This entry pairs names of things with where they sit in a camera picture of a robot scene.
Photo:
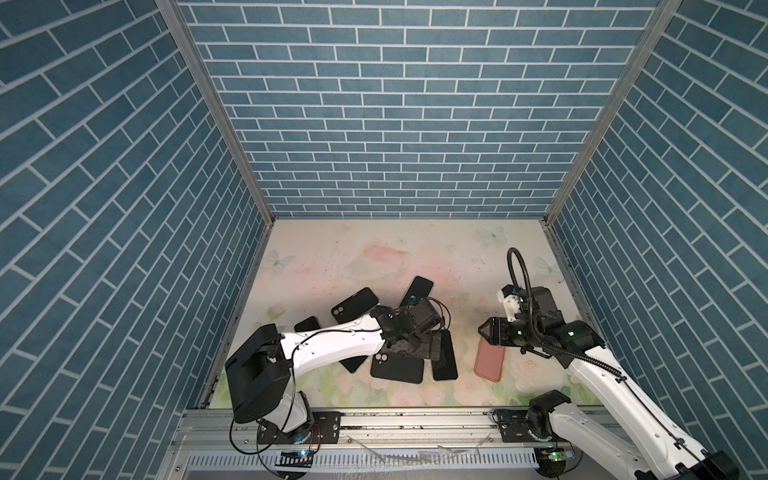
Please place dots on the pink phone case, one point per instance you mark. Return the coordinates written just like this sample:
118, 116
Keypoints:
489, 361

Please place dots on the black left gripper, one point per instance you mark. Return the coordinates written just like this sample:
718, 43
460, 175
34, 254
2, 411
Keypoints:
427, 350

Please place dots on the blue phone black screen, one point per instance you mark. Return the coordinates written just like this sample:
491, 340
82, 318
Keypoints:
420, 288

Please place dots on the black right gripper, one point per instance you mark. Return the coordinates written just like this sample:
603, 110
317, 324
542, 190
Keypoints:
496, 325

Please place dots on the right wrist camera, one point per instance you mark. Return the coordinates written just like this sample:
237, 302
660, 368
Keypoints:
521, 304

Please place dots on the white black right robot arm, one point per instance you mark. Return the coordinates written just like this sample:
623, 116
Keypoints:
656, 447

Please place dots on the aluminium corner post right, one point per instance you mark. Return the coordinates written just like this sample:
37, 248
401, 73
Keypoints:
657, 24

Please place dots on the aluminium corner post left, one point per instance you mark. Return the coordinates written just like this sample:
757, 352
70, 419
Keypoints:
181, 34

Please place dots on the aluminium corner post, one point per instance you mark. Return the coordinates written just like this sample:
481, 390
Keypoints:
657, 24
181, 34

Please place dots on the black phone case left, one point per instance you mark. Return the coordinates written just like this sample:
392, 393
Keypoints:
355, 306

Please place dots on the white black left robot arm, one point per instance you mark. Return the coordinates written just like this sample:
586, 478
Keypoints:
262, 373

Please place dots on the black case dual camera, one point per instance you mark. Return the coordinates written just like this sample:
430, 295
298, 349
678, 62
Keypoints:
398, 368

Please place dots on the black phone face up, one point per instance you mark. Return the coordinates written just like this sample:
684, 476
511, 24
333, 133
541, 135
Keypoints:
354, 363

